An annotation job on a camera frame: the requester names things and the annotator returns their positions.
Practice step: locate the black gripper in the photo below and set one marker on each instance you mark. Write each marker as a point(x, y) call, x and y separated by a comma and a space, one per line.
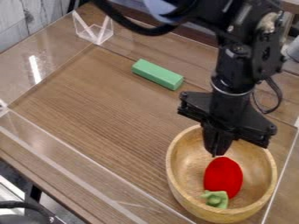
point(229, 119)

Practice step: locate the red plush strawberry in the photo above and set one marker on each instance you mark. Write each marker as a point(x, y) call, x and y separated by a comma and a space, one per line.
point(222, 182)

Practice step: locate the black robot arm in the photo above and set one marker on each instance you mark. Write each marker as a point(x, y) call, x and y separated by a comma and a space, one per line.
point(249, 28)

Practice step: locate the wooden bowl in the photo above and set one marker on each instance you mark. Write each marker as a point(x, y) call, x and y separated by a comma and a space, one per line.
point(186, 161)

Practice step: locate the green rectangular block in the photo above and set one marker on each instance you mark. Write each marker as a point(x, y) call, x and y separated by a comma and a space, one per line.
point(158, 74)

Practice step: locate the clear acrylic corner bracket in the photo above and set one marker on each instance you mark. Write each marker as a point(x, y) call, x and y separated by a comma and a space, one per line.
point(94, 33)

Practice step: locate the clear acrylic tray wall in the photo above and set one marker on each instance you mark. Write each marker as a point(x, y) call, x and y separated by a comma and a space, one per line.
point(87, 188)

